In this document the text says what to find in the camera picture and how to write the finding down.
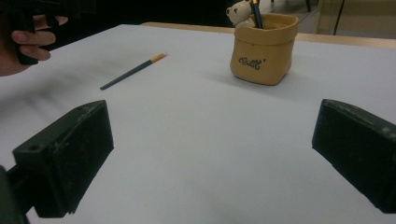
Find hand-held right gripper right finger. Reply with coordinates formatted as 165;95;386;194
311;98;396;215

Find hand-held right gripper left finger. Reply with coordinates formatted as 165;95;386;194
12;99;115;218

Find yellow ceramic bear pen holder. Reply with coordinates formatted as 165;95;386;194
225;0;299;87

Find wooden table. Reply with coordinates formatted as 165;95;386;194
141;21;396;50

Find white table cover sheet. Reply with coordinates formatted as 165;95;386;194
0;23;396;224

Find black cable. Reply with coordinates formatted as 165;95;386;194
332;0;346;35

